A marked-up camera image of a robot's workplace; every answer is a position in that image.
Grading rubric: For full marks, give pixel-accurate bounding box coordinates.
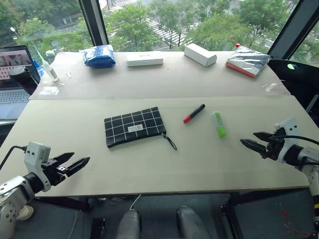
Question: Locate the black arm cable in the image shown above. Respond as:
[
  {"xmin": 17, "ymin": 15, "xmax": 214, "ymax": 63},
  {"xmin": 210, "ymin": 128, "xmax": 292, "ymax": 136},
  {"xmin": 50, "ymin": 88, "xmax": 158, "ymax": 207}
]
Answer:
[
  {"xmin": 273, "ymin": 129, "xmax": 319, "ymax": 146},
  {"xmin": 0, "ymin": 145, "xmax": 27, "ymax": 170}
]

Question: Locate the grey robot foot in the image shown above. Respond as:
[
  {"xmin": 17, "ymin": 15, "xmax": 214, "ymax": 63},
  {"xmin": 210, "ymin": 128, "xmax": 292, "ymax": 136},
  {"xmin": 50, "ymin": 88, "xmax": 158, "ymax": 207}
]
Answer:
[
  {"xmin": 116, "ymin": 211, "xmax": 142, "ymax": 239},
  {"xmin": 176, "ymin": 206, "xmax": 212, "ymax": 239}
]

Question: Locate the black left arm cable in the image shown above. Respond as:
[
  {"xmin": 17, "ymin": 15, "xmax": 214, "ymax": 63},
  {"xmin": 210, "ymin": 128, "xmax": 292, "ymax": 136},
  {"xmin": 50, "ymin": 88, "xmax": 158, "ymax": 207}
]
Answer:
[{"xmin": 0, "ymin": 145, "xmax": 27, "ymax": 170}]

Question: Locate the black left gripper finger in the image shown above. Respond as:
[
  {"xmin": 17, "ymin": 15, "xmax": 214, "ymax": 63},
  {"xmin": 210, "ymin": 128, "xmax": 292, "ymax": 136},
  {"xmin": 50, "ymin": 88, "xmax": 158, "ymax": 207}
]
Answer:
[
  {"xmin": 65, "ymin": 156, "xmax": 91, "ymax": 178},
  {"xmin": 52, "ymin": 152, "xmax": 75, "ymax": 165}
]

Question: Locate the flat white rectangular box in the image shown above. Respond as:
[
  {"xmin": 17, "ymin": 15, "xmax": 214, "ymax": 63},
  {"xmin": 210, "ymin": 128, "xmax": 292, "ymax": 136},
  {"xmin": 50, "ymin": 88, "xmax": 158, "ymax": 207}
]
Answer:
[{"xmin": 126, "ymin": 51, "xmax": 164, "ymax": 67}]

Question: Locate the small clear plastic bag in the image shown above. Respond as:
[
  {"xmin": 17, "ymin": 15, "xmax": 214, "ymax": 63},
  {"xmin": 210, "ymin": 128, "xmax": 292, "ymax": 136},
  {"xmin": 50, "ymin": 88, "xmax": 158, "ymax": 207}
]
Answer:
[{"xmin": 39, "ymin": 86, "xmax": 60, "ymax": 96}]

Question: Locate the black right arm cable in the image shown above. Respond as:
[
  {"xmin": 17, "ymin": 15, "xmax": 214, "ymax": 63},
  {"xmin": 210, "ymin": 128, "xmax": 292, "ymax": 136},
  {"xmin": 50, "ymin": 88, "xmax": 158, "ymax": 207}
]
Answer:
[{"xmin": 273, "ymin": 129, "xmax": 319, "ymax": 146}]

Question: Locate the red black marker pen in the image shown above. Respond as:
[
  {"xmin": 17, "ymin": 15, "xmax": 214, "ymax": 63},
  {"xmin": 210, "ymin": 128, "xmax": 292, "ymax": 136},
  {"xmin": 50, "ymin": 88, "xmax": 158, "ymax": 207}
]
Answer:
[{"xmin": 183, "ymin": 104, "xmax": 206, "ymax": 124}]

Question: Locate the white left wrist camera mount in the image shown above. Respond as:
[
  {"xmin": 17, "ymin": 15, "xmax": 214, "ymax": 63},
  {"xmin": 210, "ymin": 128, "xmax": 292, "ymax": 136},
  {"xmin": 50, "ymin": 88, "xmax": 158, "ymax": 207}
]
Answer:
[{"xmin": 23, "ymin": 141, "xmax": 52, "ymax": 193}]

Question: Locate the black chair with green sticker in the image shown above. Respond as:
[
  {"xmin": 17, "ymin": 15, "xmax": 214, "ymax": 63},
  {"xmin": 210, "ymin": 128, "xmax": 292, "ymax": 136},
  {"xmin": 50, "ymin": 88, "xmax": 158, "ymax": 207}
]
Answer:
[{"xmin": 268, "ymin": 58, "xmax": 319, "ymax": 110}]

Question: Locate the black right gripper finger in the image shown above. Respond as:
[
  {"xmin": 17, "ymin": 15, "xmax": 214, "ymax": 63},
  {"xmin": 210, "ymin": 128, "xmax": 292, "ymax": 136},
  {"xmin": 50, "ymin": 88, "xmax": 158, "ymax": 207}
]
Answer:
[
  {"xmin": 253, "ymin": 131, "xmax": 276, "ymax": 143},
  {"xmin": 240, "ymin": 138, "xmax": 268, "ymax": 155}
]

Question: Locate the black rounded device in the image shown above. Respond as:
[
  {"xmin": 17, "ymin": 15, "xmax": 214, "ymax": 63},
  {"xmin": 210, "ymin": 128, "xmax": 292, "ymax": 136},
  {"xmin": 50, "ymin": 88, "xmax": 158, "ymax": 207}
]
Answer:
[{"xmin": 8, "ymin": 67, "xmax": 38, "ymax": 96}]

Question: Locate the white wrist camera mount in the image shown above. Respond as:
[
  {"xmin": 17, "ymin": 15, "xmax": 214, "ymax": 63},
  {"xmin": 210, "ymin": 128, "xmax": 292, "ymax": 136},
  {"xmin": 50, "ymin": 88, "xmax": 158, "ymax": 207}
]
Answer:
[
  {"xmin": 275, "ymin": 118, "xmax": 300, "ymax": 164},
  {"xmin": 23, "ymin": 141, "xmax": 52, "ymax": 193}
]

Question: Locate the blue plastic bag bundle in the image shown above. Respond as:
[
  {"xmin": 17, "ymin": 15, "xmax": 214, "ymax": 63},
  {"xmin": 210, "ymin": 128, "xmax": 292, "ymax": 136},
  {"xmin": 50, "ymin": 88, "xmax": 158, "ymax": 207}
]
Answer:
[{"xmin": 79, "ymin": 45, "xmax": 117, "ymax": 68}]

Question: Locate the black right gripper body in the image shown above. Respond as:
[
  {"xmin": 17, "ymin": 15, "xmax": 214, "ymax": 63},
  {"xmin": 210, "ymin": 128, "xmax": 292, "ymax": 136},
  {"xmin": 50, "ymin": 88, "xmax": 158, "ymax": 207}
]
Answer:
[{"xmin": 262, "ymin": 127, "xmax": 286, "ymax": 161}]

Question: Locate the black white grid pencil case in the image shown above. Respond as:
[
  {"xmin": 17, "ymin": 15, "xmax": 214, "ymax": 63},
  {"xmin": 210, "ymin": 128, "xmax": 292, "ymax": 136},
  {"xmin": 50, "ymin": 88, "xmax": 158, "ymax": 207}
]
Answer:
[{"xmin": 104, "ymin": 107, "xmax": 178, "ymax": 151}]

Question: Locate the white glue bottle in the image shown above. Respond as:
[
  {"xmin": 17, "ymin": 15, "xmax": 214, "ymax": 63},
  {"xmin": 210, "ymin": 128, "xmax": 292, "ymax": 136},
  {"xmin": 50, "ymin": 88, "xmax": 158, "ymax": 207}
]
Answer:
[{"xmin": 31, "ymin": 41, "xmax": 60, "ymax": 83}]

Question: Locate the green highlighter pen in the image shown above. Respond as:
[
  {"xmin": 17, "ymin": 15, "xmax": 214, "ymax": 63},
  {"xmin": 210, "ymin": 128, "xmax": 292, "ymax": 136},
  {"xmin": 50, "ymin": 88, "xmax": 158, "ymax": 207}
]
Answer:
[{"xmin": 211, "ymin": 111, "xmax": 227, "ymax": 138}]

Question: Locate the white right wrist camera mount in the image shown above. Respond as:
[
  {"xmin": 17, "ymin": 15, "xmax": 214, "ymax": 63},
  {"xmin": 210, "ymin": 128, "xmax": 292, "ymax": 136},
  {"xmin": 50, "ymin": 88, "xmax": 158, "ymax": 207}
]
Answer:
[{"xmin": 275, "ymin": 118, "xmax": 300, "ymax": 164}]

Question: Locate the white cardboard box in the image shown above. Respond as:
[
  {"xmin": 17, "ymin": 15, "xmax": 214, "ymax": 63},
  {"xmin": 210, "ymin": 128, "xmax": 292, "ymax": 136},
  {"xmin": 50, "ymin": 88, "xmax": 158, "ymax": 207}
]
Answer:
[{"xmin": 183, "ymin": 43, "xmax": 217, "ymax": 67}]

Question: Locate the clear bag with red book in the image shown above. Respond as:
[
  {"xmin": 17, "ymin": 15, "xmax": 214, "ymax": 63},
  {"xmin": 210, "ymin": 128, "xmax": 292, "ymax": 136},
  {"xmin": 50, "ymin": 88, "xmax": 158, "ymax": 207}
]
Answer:
[{"xmin": 225, "ymin": 46, "xmax": 271, "ymax": 79}]

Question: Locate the white cable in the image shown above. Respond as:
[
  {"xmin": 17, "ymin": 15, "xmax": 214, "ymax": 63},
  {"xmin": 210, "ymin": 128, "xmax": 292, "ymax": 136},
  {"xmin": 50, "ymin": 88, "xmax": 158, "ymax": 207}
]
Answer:
[{"xmin": 129, "ymin": 194, "xmax": 142, "ymax": 212}]

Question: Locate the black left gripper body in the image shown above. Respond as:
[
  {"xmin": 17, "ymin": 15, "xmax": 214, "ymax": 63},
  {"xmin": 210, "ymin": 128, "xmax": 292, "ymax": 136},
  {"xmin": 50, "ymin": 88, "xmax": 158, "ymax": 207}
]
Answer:
[{"xmin": 40, "ymin": 158, "xmax": 70, "ymax": 187}]

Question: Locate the laptop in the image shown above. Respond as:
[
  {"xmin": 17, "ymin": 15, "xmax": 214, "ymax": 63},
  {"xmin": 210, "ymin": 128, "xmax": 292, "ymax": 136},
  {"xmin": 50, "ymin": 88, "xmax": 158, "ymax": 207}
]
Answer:
[{"xmin": 0, "ymin": 45, "xmax": 41, "ymax": 120}]

